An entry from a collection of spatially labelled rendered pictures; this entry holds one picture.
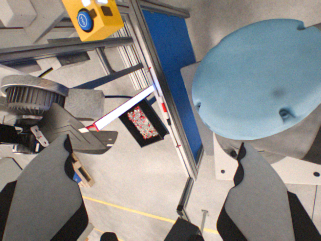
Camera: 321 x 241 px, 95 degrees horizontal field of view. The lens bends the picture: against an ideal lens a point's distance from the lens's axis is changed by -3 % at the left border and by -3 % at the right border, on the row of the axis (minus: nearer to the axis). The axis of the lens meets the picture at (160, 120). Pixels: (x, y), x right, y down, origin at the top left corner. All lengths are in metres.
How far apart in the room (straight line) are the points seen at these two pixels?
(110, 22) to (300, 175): 0.53
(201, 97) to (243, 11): 1.28
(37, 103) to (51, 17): 0.43
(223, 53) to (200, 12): 1.28
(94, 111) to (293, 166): 0.67
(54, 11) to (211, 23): 1.03
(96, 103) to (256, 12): 1.21
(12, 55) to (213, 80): 0.82
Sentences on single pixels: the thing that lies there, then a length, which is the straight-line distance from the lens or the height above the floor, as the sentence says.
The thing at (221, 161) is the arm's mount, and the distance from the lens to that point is 0.37.
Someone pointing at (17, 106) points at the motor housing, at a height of 1.18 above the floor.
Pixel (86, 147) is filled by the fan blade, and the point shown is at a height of 1.15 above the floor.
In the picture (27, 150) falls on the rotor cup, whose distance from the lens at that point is 0.76.
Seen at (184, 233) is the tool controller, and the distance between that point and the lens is 0.79.
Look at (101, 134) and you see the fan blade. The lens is 0.82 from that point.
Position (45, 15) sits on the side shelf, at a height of 0.86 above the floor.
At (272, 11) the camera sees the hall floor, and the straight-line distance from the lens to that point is 1.43.
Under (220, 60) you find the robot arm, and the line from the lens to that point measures 0.17.
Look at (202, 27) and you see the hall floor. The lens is 1.44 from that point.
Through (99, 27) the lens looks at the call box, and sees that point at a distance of 0.47.
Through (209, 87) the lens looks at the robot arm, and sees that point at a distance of 0.16.
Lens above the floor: 1.42
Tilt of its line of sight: 51 degrees down
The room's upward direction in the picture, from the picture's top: 139 degrees counter-clockwise
